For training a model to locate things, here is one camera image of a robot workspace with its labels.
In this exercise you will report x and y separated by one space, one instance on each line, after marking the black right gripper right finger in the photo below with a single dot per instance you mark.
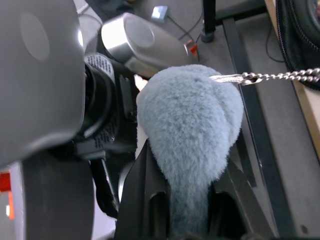
235 200

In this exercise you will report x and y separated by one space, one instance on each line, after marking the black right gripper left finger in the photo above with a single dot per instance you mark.
142 195

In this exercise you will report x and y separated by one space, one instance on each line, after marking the grey fluffy pompom zipper pull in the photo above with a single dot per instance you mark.
187 125

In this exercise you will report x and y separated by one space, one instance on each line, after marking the dark fabric pouch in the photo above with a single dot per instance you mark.
297 37

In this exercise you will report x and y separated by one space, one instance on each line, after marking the black robot waist joint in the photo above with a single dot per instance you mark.
105 107

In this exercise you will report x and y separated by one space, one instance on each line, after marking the silver robot thigh housing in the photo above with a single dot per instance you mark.
145 42

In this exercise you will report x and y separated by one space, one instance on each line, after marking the orange floor marker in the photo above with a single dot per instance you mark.
192 48

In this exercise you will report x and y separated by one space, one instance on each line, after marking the grey robot torso shell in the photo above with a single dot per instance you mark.
40 75

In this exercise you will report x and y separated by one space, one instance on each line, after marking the black table leg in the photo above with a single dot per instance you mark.
208 20

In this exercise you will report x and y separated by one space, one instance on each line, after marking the small grey box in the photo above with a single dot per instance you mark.
160 13

